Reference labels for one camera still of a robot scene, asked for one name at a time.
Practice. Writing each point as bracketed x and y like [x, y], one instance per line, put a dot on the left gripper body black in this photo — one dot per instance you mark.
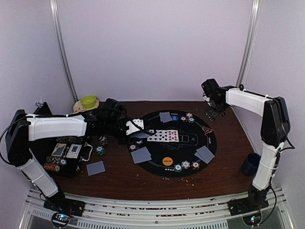
[112, 127]

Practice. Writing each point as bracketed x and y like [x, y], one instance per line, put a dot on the face up spades card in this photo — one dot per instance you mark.
[162, 136]

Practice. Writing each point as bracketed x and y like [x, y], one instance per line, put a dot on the green blue 50 chip stack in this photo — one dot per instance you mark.
[100, 150]

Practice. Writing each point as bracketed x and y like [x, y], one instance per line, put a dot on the right aluminium frame post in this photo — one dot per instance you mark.
[249, 42]

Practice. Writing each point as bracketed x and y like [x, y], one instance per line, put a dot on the face down card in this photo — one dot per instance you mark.
[95, 168]

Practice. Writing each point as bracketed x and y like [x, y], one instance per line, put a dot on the blue backed card deck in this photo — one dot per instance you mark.
[140, 135]

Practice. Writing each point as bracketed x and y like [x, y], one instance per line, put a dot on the aluminium frame post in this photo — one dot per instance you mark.
[249, 42]
[63, 55]

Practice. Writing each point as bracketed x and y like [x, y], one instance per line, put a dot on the round black poker mat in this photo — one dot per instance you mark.
[191, 137]

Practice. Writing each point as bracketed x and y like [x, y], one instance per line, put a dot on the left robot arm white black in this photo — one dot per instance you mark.
[30, 136]

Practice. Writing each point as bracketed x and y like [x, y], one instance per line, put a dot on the boxed card deck gold blue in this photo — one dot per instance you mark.
[59, 150]

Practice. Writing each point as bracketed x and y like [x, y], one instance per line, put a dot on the face down cards top mat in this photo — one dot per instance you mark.
[165, 117]

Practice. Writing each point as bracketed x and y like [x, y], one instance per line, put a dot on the blue white chip mat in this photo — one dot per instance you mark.
[186, 164]
[189, 115]

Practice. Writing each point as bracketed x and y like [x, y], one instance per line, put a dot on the green chip row in case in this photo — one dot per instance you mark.
[56, 160]

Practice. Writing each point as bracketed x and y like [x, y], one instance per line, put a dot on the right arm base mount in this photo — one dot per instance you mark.
[247, 205]

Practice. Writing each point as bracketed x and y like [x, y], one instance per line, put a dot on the left aluminium frame post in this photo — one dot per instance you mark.
[63, 55]

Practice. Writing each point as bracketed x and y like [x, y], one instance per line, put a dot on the orange big blind button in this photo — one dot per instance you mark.
[167, 161]

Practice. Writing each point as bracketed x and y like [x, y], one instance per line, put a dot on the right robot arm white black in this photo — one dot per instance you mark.
[274, 128]

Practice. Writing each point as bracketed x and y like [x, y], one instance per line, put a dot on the blue white 10 chip stack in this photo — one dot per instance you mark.
[103, 140]

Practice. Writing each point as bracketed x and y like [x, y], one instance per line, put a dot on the orange chip bottom mat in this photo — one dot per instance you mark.
[195, 165]

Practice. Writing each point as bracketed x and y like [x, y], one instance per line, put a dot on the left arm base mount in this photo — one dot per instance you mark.
[61, 204]

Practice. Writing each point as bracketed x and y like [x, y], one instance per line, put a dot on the face down cards mat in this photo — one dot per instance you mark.
[204, 154]
[141, 155]
[165, 117]

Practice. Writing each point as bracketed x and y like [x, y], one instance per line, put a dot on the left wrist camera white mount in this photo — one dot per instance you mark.
[134, 126]

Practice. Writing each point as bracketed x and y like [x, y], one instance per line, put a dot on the boxed card deck white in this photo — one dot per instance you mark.
[74, 151]

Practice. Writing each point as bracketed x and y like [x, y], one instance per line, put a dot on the blue white chip top mat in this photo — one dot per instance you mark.
[189, 115]

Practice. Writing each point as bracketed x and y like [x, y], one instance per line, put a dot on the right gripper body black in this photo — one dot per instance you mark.
[217, 108]

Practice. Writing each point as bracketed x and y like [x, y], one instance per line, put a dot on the face up clubs card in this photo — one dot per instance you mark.
[153, 136]

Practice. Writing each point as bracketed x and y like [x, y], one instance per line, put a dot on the face up hearts card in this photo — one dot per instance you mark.
[173, 135]

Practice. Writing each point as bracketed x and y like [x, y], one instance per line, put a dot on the dark blue mug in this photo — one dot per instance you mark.
[250, 164]

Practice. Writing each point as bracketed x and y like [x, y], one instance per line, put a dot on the green chip bottom mat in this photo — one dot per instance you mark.
[177, 168]

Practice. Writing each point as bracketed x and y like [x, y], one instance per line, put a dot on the orange chip row in case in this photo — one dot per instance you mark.
[51, 167]

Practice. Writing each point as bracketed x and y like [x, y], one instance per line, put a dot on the blue small blind button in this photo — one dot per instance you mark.
[175, 118]

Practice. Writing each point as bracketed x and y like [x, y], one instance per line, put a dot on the green plastic bowl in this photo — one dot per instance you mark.
[88, 101]

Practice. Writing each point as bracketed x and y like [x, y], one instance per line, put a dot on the blue white chip bottom mat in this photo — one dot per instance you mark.
[186, 164]

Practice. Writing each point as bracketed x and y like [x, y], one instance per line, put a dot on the black poker set case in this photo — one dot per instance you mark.
[61, 156]

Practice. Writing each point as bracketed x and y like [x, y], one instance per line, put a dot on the aluminium front rail frame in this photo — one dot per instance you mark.
[198, 213]

